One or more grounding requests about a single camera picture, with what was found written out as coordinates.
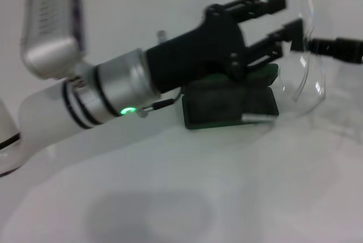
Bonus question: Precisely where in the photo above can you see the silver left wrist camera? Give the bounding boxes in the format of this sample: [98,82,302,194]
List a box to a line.
[19,0,88,81]

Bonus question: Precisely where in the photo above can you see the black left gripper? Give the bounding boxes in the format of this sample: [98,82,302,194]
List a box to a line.
[145,0,289,96]

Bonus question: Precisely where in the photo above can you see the green glasses case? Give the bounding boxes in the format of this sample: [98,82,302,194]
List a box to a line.
[181,62,282,131]

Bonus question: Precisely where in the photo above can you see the clear white glasses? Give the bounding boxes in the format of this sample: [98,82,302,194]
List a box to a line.
[240,0,327,131]

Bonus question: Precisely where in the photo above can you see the black cable plug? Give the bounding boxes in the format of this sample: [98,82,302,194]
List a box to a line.
[137,89,183,120]

